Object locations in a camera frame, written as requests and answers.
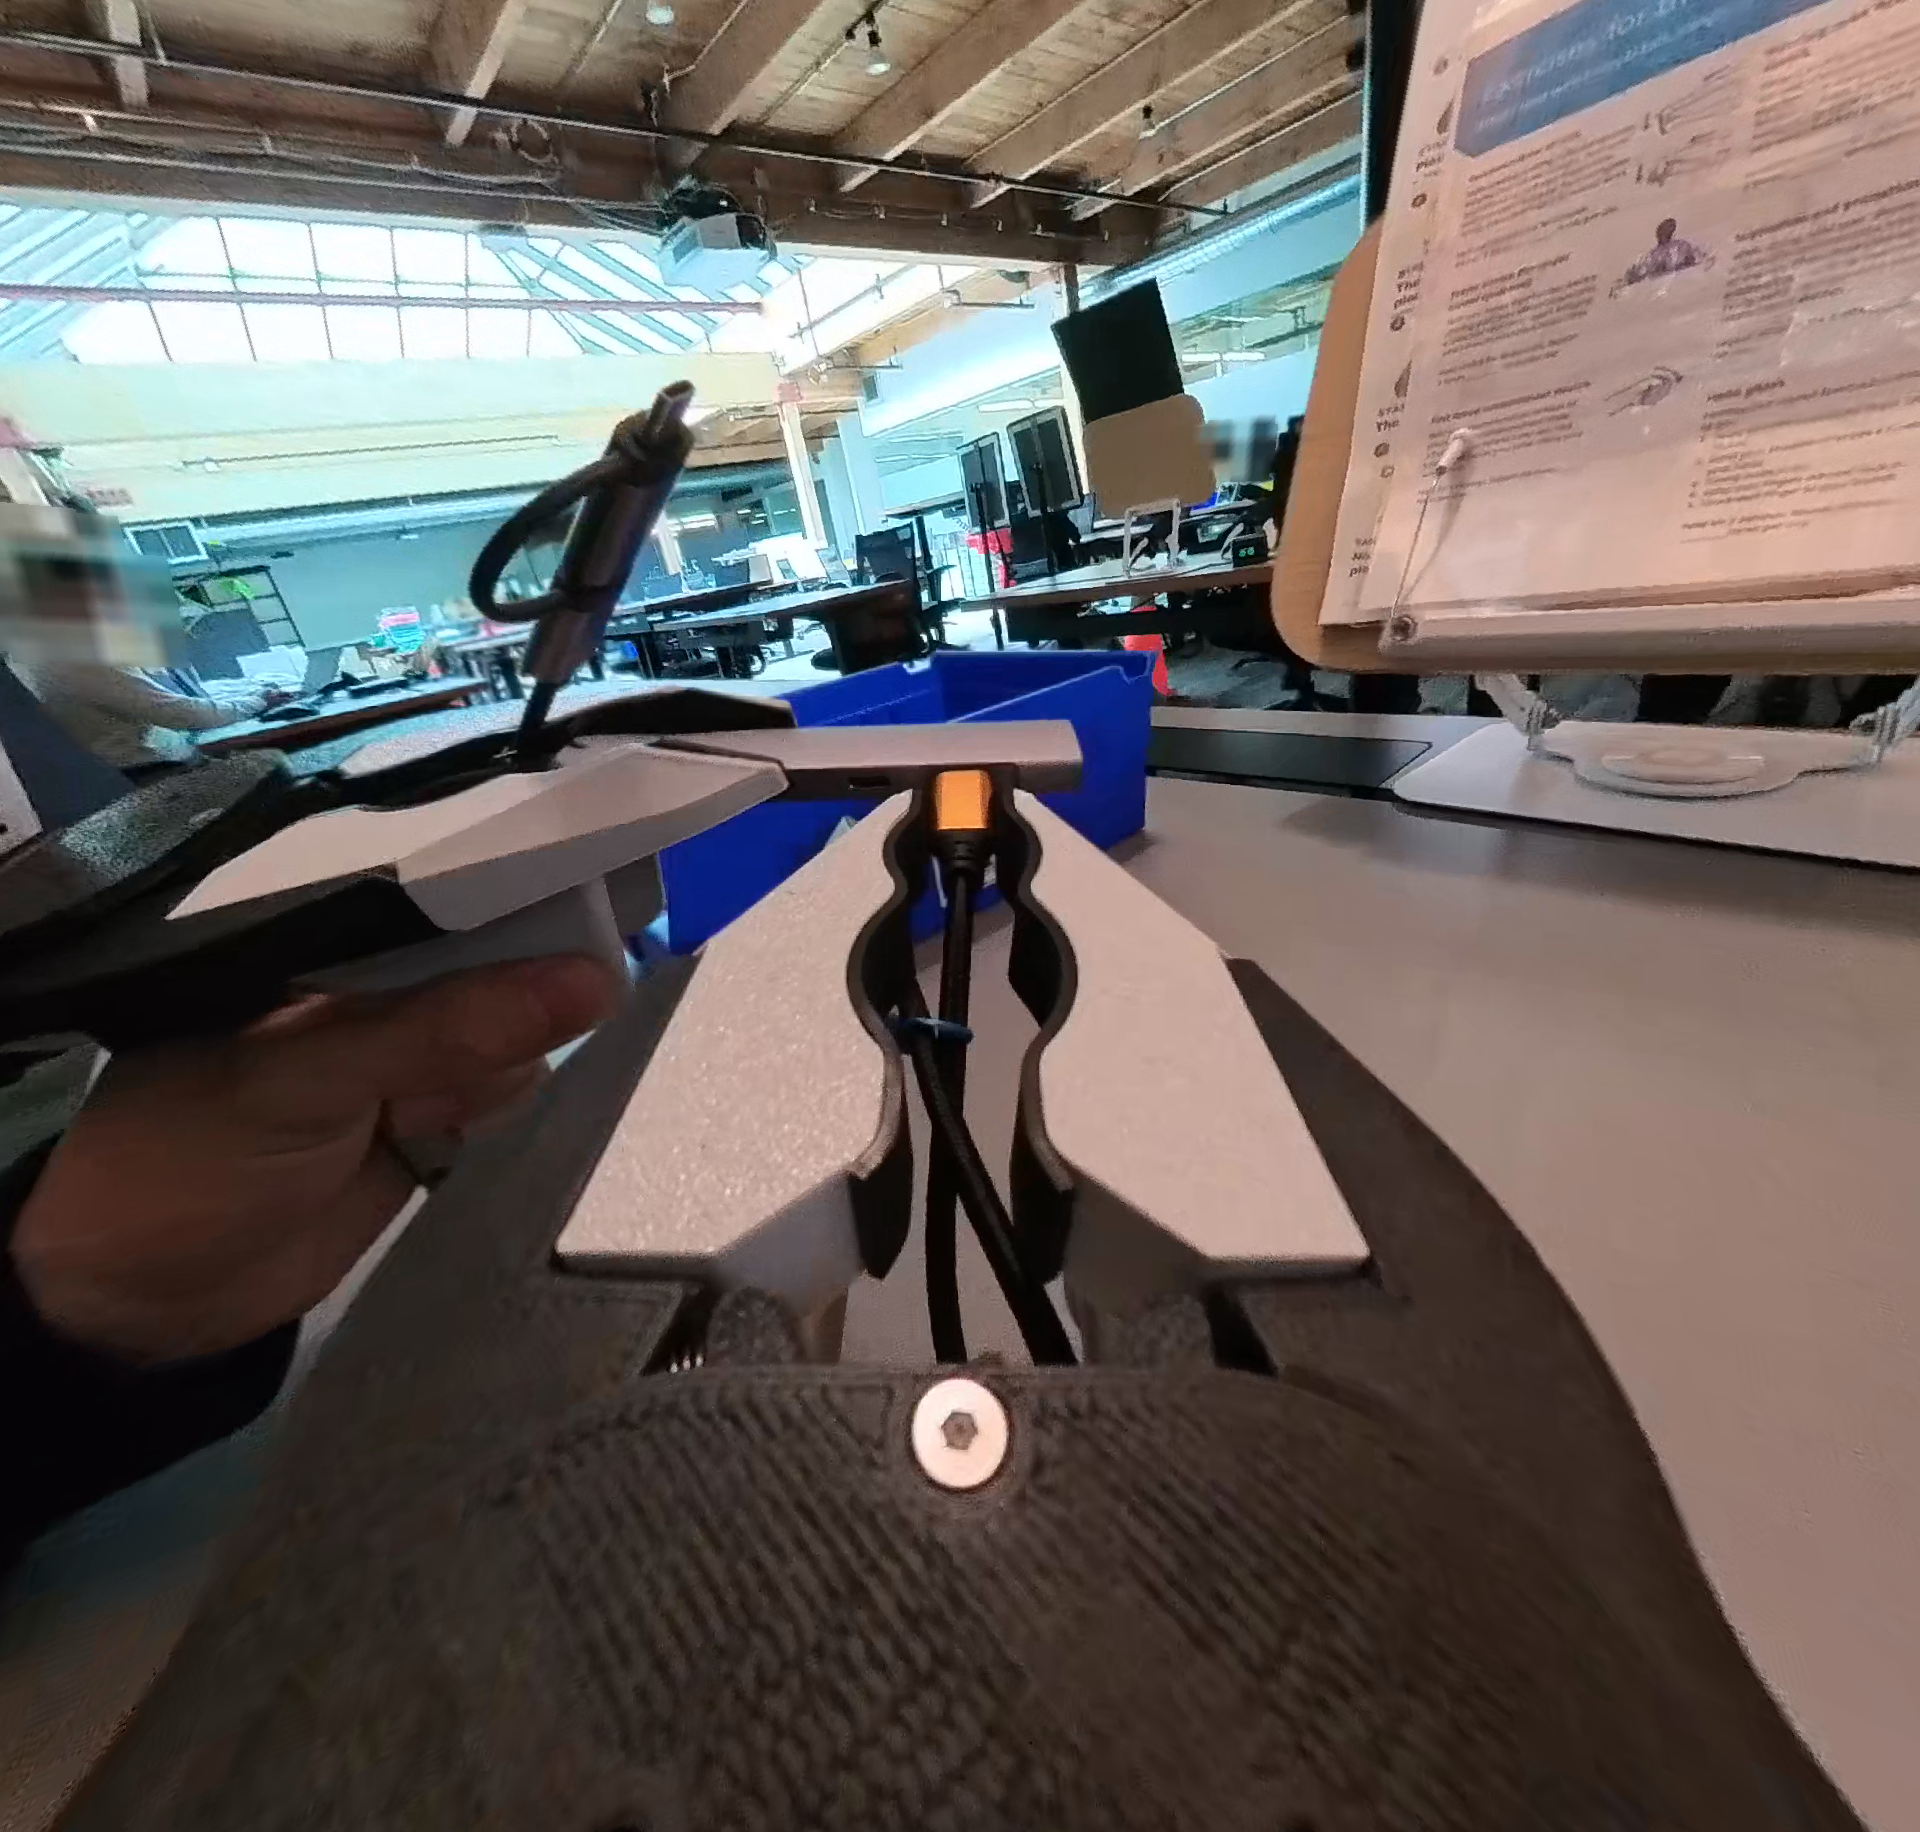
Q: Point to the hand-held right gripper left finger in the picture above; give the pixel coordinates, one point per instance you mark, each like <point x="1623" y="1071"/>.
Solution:
<point x="720" y="1113"/>

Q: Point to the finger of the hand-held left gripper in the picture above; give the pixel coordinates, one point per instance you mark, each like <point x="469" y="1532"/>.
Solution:
<point x="691" y="714"/>
<point x="496" y="828"/>

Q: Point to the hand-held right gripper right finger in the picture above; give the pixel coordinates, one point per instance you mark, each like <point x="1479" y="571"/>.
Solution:
<point x="1187" y="1113"/>

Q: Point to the blue plastic bin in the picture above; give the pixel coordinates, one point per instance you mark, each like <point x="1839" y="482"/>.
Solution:
<point x="1049" y="752"/>

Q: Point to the person's left forearm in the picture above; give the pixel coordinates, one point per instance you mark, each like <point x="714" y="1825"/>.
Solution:
<point x="92" y="1428"/>

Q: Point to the person's left hand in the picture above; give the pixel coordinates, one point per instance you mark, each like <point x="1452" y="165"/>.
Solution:
<point x="225" y="1187"/>

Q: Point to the black monitor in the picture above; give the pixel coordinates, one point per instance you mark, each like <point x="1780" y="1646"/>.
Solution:
<point x="986" y="481"/>
<point x="1045" y="465"/>

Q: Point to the wooden background desk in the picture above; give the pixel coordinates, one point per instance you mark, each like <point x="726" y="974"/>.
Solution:
<point x="1125" y="573"/>

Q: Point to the ceiling projector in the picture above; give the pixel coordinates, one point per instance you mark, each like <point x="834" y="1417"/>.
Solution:
<point x="720" y="245"/>

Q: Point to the wooden document stand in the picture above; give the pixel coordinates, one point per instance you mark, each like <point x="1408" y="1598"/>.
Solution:
<point x="1652" y="813"/>

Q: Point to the black hanging panel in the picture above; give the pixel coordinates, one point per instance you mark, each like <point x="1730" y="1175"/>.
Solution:
<point x="1120" y="352"/>

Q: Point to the printed instruction sheets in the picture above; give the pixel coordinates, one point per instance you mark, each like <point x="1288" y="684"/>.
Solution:
<point x="1652" y="364"/>

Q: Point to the black metal pole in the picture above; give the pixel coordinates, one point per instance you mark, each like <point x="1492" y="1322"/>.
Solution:
<point x="1395" y="63"/>

